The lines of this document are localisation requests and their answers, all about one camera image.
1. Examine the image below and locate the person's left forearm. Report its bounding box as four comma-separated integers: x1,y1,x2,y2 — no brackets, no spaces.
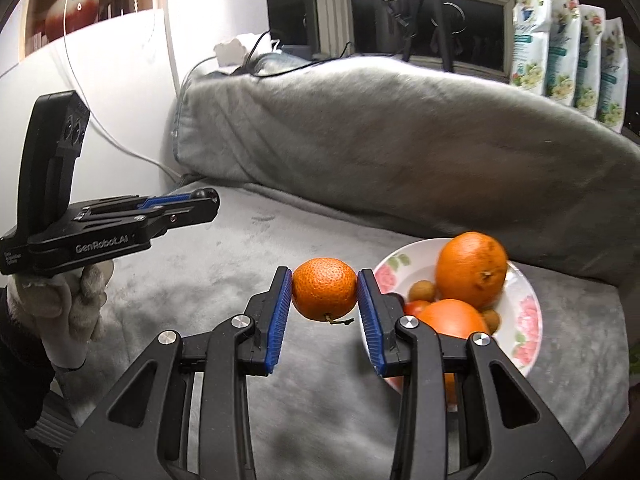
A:
0,285,56,431

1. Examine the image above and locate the black cable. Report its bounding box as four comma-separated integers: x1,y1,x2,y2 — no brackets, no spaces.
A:
240,30,352,79

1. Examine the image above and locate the mottled orange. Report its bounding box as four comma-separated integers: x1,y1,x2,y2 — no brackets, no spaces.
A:
435,231,510,311

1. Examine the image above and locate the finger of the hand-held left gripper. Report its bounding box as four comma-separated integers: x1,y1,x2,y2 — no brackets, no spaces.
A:
75,190,201,211
72,195,221,236

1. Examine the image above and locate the black tripod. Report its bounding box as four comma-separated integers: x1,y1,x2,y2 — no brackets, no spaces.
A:
382,0,456,73

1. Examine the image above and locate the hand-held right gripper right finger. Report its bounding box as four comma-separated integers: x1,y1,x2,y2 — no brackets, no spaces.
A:
356,268,587,480

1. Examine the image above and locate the person's left hand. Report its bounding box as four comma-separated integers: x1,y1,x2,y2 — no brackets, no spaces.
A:
7,262,115,371

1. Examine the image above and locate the white floral bowl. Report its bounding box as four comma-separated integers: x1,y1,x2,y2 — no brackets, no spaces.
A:
372,238,543,413

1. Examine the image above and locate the floral refill pouch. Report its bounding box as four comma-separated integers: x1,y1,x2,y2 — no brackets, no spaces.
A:
507,0,553,96
572,4,607,120
596,16,627,133
545,0,581,107

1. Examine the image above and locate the grey plush cushion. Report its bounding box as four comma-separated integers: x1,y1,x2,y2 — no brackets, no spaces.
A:
170,55,640,286

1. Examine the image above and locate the white cable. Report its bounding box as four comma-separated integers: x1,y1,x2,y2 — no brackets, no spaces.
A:
62,0,223,181

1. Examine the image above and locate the large smooth orange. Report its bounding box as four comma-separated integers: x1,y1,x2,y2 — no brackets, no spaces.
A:
415,298,493,408

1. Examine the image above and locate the striped cloth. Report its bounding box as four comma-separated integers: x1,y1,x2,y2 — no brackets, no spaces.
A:
44,395,77,452

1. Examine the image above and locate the window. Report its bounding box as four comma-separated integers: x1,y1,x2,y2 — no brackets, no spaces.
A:
262,0,521,83

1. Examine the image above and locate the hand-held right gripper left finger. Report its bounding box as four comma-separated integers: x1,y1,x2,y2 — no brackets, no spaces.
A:
57,266,293,480

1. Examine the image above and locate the small tangerine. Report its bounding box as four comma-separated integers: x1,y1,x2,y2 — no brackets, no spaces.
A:
291,257,358,322

